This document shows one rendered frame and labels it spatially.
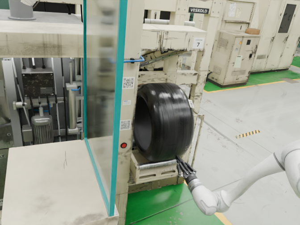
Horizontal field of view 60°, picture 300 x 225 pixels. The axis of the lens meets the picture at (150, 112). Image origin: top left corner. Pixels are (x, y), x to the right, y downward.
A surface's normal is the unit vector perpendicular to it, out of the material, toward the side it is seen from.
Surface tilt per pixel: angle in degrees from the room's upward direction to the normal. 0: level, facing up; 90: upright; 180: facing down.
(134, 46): 90
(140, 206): 0
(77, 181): 0
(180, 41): 90
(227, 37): 90
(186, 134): 80
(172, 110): 48
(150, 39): 90
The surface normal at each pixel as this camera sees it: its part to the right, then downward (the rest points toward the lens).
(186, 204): 0.11, -0.89
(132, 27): 0.38, 0.45
